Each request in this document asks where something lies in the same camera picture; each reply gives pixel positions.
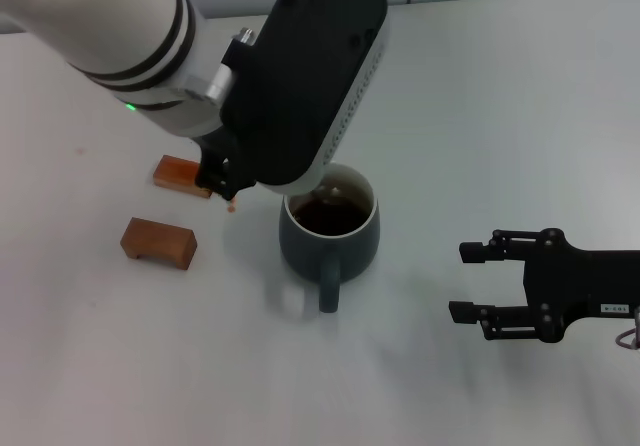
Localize pink handled metal spoon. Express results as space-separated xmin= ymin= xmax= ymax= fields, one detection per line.
xmin=294 ymin=184 xmax=346 ymax=208

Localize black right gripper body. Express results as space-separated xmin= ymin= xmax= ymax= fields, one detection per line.
xmin=523 ymin=226 xmax=640 ymax=343

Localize dark coffee liquid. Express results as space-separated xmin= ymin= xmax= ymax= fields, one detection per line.
xmin=292 ymin=198 xmax=369 ymax=237

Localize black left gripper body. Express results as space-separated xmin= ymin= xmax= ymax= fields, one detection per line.
xmin=197 ymin=130 xmax=241 ymax=165

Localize dark grey ceramic mug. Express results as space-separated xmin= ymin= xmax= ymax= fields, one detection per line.
xmin=278 ymin=163 xmax=381 ymax=315

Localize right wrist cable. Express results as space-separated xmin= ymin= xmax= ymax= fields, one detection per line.
xmin=617 ymin=308 xmax=640 ymax=351

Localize black capsule wrist camera housing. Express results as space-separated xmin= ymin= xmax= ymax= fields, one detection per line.
xmin=219 ymin=0 xmax=390 ymax=197

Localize stained flat wooden block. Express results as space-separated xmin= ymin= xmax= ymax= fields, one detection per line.
xmin=152 ymin=154 xmax=214 ymax=200

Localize brown arched wooden block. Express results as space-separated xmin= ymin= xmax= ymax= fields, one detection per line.
xmin=120 ymin=216 xmax=198 ymax=271

